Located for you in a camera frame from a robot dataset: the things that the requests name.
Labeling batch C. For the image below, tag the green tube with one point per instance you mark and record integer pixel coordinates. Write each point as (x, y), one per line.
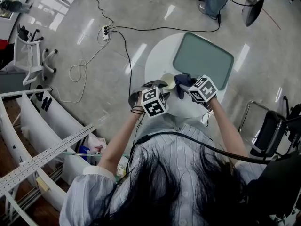
(82, 154)

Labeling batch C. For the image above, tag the white plastic bag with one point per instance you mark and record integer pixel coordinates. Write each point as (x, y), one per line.
(97, 142)

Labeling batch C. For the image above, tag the grey metal track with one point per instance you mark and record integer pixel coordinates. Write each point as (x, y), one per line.
(35, 194)

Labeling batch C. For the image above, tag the yellow note pad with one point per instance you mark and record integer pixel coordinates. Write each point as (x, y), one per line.
(42, 184)

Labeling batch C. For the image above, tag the person's left forearm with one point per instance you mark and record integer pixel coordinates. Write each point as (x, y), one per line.
(120, 145)

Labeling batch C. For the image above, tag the white office chair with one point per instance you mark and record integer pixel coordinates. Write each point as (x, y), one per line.
(27, 58)

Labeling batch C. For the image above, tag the person's right forearm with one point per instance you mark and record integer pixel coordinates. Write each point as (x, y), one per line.
(228, 131)

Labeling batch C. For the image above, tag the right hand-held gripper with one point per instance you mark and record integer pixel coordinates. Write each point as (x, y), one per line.
(203, 89)

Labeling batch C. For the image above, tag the white curved shelf unit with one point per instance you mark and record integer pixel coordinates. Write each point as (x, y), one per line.
(54, 128)

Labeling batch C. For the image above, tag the person's light jeans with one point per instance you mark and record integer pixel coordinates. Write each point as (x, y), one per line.
(160, 123)

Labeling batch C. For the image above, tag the round white table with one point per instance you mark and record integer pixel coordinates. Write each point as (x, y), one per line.
(160, 58)

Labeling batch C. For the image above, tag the black wrist band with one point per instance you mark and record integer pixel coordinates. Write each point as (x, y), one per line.
(137, 109)

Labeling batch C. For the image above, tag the pile of white packaging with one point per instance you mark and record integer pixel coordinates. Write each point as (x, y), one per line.
(121, 171)

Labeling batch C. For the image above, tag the black office chair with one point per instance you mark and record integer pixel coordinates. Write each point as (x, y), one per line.
(23, 32)

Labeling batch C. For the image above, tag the grey cabinet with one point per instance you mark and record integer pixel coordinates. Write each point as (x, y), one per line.
(11, 82)

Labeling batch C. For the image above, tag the perforated metal rail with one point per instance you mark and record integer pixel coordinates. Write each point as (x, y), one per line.
(47, 155)

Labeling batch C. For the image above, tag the person's striped light shirt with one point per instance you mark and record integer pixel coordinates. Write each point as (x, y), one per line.
(171, 149)

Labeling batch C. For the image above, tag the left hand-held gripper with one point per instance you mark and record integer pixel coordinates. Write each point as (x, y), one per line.
(154, 101)

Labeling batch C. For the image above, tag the black chrome-frame chair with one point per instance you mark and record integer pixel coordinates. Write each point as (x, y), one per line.
(270, 135)

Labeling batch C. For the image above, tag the dark blue cloth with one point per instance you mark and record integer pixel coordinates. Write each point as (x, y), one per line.
(182, 79)

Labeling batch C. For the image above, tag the white power strip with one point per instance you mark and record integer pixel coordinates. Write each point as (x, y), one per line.
(105, 33)

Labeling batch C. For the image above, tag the blue box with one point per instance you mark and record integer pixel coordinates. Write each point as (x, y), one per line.
(84, 152)

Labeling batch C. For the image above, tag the grey backpack rig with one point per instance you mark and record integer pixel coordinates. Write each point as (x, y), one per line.
(252, 13)
(277, 185)

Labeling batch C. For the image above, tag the black jacket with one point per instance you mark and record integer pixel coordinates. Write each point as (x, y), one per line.
(7, 55)

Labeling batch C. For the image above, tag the cream cup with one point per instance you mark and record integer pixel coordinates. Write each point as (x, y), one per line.
(168, 80)

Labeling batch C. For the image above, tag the green tray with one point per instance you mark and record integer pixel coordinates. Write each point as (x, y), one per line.
(202, 58)

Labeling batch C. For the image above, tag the red bag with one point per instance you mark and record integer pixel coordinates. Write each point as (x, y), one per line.
(3, 43)

